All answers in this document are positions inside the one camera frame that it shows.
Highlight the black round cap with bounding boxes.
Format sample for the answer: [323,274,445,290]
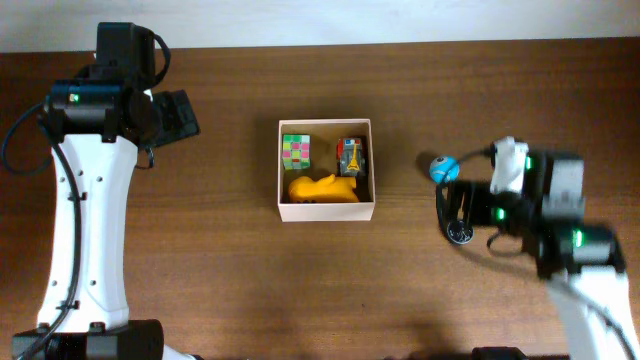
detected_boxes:
[445,220,474,246]

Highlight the blue and white ball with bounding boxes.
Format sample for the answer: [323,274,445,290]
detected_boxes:
[429,156,460,184]

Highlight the red toy fire truck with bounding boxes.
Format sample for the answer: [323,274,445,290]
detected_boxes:
[336,137,367,177]

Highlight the beige cardboard box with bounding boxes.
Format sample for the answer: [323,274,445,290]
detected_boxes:
[277,119,376,222]

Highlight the colourful puzzle cube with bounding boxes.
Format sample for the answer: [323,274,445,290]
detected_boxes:
[281,134,311,170]

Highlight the yellow toy dog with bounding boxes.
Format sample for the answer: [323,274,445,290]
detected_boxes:
[288,174,359,203]

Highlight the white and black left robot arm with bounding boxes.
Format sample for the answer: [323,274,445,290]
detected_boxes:
[12,22,200,360]

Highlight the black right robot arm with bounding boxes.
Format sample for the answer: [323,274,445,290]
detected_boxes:
[430,143,639,359]

